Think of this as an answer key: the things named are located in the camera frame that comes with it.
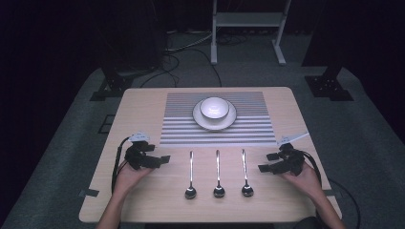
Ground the person's left hand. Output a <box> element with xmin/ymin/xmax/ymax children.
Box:
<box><xmin>114</xmin><ymin>159</ymin><xmax>155</xmax><ymax>196</ymax></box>

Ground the person's right hand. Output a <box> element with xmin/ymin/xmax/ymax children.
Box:
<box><xmin>280</xmin><ymin>161</ymin><xmax>325</xmax><ymax>200</ymax></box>

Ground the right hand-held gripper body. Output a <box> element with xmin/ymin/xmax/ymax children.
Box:
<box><xmin>275</xmin><ymin>131</ymin><xmax>310</xmax><ymax>177</ymax></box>

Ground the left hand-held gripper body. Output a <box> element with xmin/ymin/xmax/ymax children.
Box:
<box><xmin>123</xmin><ymin>131</ymin><xmax>161</xmax><ymax>171</ymax></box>

